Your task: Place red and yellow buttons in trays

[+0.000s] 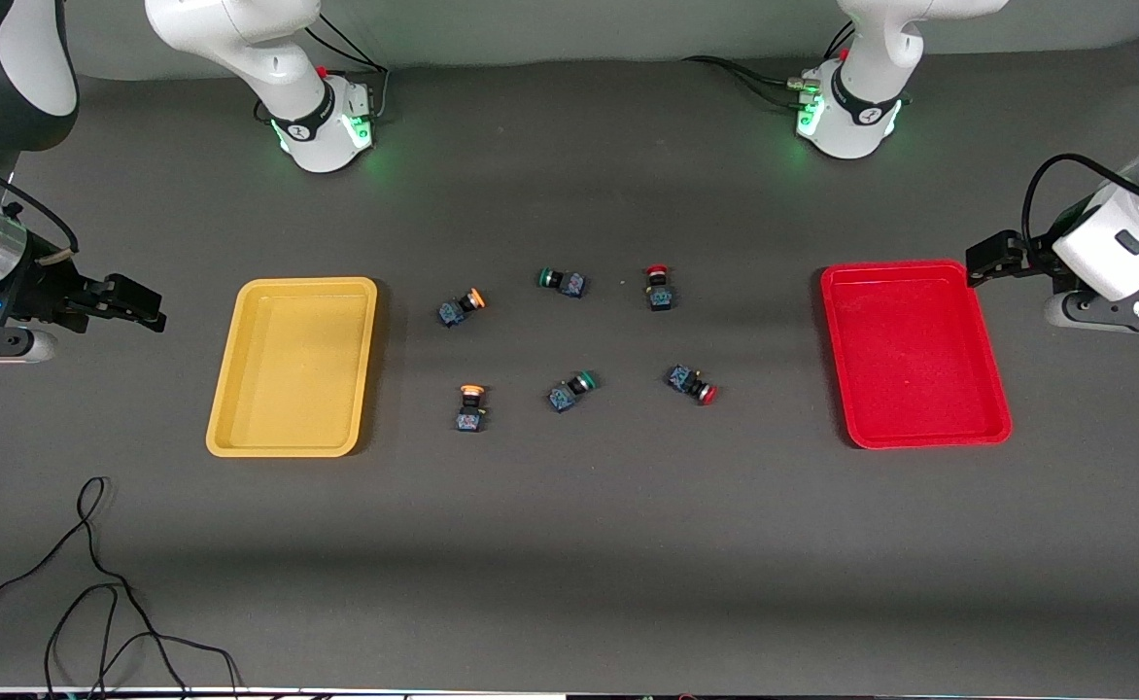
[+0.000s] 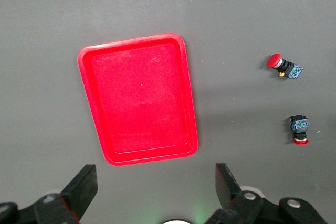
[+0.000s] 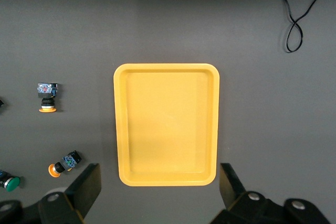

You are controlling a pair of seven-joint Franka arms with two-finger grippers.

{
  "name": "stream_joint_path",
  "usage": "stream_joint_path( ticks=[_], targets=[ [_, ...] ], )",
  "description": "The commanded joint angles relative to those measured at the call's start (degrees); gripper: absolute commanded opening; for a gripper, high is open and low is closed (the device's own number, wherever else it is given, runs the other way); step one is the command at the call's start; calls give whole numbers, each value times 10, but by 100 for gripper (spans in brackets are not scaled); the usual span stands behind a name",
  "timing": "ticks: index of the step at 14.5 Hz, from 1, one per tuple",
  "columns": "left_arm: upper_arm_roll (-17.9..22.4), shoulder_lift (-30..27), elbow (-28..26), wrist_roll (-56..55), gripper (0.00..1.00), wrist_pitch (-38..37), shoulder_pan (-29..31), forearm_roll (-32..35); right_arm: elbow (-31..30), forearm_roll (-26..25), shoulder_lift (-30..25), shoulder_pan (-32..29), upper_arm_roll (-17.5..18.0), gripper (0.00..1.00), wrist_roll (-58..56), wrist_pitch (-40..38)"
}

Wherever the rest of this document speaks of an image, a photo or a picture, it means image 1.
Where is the yellow push button switch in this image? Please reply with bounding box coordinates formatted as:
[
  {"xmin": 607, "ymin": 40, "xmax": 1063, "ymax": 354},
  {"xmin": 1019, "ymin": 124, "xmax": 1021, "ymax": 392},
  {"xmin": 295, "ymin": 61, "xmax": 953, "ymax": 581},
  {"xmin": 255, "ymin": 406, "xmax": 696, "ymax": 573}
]
[
  {"xmin": 454, "ymin": 383, "xmax": 489, "ymax": 435},
  {"xmin": 436, "ymin": 288, "xmax": 488, "ymax": 330}
]

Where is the black arm base cable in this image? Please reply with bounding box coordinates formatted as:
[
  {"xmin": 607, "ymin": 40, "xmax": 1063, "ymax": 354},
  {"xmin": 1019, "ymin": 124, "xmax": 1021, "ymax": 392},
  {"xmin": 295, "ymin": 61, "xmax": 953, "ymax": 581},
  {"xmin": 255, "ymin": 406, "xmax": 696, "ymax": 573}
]
[
  {"xmin": 682, "ymin": 54, "xmax": 815, "ymax": 108},
  {"xmin": 297, "ymin": 12, "xmax": 392, "ymax": 125}
]

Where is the yellow plastic tray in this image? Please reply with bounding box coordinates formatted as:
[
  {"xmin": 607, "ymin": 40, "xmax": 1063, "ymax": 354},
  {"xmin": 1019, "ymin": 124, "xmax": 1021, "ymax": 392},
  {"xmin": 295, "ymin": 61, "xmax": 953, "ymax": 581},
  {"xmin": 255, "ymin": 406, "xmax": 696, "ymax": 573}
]
[{"xmin": 205, "ymin": 276, "xmax": 379, "ymax": 459}]

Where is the red plastic tray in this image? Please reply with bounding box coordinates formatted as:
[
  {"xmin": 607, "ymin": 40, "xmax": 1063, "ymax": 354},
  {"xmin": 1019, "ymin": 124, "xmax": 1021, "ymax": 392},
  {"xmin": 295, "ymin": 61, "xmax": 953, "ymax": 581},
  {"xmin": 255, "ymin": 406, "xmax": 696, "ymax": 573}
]
[{"xmin": 819, "ymin": 259, "xmax": 1014, "ymax": 451}]

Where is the green push button switch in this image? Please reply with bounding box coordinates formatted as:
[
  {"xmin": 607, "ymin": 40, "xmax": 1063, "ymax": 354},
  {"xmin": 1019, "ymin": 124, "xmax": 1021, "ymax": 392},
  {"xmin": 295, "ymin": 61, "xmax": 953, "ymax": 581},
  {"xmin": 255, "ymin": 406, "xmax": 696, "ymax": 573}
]
[
  {"xmin": 536, "ymin": 266, "xmax": 588, "ymax": 299},
  {"xmin": 546, "ymin": 369, "xmax": 600, "ymax": 414}
]

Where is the thin black loose cable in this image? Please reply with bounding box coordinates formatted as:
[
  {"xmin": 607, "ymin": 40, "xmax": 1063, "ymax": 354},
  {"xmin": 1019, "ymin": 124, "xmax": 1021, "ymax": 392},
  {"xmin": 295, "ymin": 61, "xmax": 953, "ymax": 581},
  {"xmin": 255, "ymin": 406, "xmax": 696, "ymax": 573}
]
[{"xmin": 0, "ymin": 475, "xmax": 242, "ymax": 700}]

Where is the red mushroom push button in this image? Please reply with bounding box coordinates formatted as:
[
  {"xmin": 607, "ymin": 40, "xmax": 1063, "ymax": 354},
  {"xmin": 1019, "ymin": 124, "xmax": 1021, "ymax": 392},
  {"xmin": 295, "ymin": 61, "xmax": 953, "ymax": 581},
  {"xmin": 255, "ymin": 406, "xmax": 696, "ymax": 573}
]
[
  {"xmin": 643, "ymin": 263, "xmax": 677, "ymax": 313},
  {"xmin": 665, "ymin": 364, "xmax": 719, "ymax": 406}
]

